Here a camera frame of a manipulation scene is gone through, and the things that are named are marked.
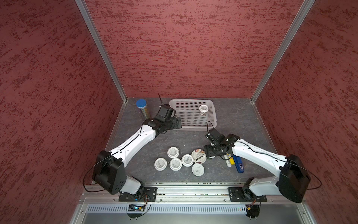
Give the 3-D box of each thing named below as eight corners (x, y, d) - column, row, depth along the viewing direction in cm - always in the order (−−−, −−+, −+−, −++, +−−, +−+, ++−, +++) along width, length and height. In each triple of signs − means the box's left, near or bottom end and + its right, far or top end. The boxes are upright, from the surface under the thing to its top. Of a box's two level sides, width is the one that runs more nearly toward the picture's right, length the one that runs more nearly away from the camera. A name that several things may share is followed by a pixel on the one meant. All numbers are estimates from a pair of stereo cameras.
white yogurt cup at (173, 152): (167, 161, 88) (166, 157, 82) (168, 151, 92) (167, 146, 86) (179, 161, 88) (178, 157, 82) (179, 151, 92) (179, 146, 86)
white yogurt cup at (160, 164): (155, 173, 83) (153, 169, 77) (156, 162, 87) (154, 157, 82) (166, 173, 83) (165, 169, 77) (167, 162, 87) (166, 157, 82)
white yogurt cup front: (192, 178, 81) (192, 175, 76) (191, 166, 85) (192, 163, 80) (203, 178, 81) (204, 175, 76) (202, 166, 85) (203, 163, 80)
